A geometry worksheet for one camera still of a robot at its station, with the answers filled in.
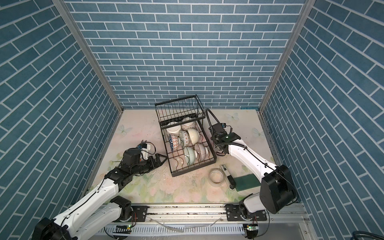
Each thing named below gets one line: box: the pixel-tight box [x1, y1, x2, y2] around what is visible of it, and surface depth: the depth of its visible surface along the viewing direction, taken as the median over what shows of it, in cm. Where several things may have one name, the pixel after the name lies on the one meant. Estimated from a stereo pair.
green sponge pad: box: [233, 173, 261, 192], surface depth 84 cm
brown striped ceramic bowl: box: [194, 143, 208, 162], surface depth 89 cm
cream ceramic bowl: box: [187, 128, 200, 145], surface depth 97 cm
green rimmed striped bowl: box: [179, 130, 190, 148], surface depth 93 cm
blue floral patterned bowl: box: [168, 133, 180, 152], surface depth 92 cm
